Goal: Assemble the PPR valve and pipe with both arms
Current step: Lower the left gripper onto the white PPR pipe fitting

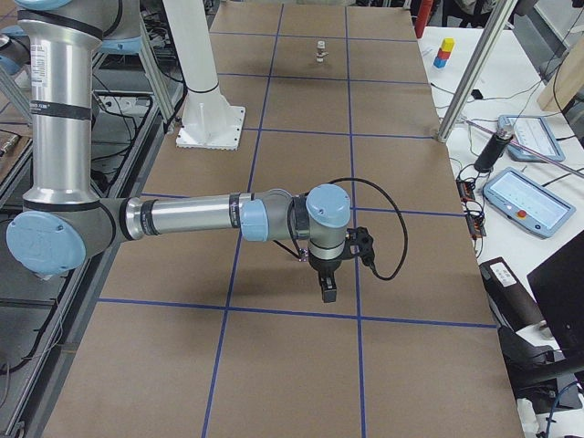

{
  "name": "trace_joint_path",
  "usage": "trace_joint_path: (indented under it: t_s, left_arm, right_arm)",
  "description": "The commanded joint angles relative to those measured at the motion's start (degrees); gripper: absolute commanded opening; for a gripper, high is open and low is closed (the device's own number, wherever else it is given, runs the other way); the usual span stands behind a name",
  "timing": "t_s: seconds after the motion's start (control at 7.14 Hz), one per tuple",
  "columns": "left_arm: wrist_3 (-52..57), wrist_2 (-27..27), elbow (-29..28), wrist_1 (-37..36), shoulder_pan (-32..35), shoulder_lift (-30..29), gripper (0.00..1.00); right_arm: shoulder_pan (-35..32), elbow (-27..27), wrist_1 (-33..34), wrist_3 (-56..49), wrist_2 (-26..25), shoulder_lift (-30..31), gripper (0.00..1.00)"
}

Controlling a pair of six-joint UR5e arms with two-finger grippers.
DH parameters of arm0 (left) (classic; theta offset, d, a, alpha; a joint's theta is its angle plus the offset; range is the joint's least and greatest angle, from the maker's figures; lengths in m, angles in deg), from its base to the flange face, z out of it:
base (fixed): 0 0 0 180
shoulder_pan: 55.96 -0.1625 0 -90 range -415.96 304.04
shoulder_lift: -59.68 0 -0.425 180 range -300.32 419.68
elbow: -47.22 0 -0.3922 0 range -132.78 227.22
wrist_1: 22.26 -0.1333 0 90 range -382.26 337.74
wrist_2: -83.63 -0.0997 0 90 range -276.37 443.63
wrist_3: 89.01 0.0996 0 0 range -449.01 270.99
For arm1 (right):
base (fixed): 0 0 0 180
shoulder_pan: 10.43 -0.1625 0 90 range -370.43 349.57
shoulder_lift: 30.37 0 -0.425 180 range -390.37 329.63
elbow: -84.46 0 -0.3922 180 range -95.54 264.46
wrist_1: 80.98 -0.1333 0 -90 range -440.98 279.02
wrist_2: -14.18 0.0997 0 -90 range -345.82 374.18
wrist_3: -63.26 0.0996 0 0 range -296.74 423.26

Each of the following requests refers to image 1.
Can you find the black water bottle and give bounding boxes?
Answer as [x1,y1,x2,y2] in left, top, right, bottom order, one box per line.
[474,127,514,173]

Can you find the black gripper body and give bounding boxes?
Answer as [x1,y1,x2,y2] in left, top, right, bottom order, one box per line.
[308,253,342,278]

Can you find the yellow red blue blocks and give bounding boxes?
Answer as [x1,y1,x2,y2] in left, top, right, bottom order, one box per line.
[433,37,455,68]

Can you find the far blue teach pendant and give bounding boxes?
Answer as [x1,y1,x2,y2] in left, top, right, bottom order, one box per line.
[497,115,565,162]

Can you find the black camera cable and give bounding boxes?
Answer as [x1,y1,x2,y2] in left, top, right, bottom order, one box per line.
[332,176,409,280]

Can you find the near blue teach pendant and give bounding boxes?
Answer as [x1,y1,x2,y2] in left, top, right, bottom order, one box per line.
[483,167,577,238]

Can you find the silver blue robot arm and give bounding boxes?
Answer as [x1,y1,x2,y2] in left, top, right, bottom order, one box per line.
[5,1,350,303]

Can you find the aluminium frame post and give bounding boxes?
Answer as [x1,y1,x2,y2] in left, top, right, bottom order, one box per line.
[436,0,518,143]

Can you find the blue teach pendant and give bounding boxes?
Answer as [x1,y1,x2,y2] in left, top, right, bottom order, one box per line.
[497,115,565,162]
[483,167,577,238]

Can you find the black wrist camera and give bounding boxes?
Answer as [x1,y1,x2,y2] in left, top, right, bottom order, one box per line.
[341,226,375,269]

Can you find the black monitor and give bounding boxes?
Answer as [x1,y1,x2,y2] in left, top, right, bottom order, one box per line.
[527,232,583,354]

